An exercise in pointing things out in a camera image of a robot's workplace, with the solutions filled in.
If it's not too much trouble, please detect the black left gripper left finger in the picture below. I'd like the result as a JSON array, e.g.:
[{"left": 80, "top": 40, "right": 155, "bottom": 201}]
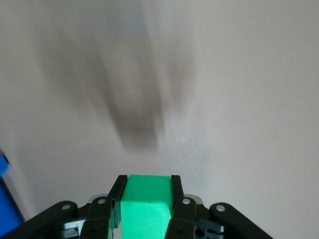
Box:
[{"left": 0, "top": 175, "right": 128, "bottom": 239}]

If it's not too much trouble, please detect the brown table mat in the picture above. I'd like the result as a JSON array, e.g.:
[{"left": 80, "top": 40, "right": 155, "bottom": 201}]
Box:
[{"left": 0, "top": 0, "right": 319, "bottom": 239}]

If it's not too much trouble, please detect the blue plastic bin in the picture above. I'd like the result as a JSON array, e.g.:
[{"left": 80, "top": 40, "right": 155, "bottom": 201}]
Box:
[{"left": 0, "top": 148, "right": 25, "bottom": 235}]

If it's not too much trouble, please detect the green cube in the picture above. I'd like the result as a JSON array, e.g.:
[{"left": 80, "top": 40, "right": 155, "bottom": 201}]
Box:
[{"left": 107, "top": 174, "right": 175, "bottom": 239}]

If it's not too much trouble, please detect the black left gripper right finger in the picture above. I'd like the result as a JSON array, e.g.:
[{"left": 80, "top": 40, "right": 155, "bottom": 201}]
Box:
[{"left": 164, "top": 175, "right": 272, "bottom": 239}]

